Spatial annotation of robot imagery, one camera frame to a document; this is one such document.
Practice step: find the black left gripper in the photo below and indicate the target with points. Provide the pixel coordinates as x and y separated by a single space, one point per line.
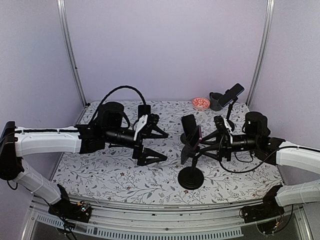
138 154

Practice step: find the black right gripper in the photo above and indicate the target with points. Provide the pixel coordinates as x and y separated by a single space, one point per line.
225 145

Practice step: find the black phone with pink edge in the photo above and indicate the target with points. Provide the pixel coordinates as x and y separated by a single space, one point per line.
194 139

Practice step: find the black round-base phone stand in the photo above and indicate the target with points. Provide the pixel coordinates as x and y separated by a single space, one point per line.
190 177

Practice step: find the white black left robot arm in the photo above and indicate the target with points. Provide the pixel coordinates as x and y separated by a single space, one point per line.
104 129

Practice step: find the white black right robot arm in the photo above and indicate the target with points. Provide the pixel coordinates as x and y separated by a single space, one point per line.
270 150

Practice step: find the black tall phone stand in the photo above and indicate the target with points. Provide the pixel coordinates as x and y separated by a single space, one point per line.
228 117

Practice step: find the black phone on centre stand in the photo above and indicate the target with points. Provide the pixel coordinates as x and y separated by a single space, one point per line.
188 124

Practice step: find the black phone lying back left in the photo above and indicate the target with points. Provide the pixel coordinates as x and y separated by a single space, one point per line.
143 109

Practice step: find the black phone on tall stand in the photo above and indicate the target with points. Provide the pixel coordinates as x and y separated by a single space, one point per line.
230 94

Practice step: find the floral patterned table mat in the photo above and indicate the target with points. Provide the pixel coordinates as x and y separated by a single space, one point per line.
112 174

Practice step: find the dark grey cup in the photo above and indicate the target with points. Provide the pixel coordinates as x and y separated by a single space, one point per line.
214 103

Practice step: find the red white patterned bowl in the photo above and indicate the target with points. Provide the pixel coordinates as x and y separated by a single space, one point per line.
200 103

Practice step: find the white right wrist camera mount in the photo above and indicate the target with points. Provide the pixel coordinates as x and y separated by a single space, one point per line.
228 128

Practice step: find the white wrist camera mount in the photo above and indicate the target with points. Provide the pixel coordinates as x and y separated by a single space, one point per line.
228 128
140 125

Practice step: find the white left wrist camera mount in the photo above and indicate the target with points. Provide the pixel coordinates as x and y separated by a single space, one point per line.
140 125

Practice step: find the aluminium front rail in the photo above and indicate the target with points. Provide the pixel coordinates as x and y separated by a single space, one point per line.
112 220

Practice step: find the right aluminium frame post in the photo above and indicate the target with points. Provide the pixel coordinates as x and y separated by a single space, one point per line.
270 4

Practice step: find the aluminium frame post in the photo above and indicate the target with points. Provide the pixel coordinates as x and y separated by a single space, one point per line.
270 4
62 13

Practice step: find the left aluminium frame post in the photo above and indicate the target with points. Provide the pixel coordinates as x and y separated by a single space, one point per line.
62 13

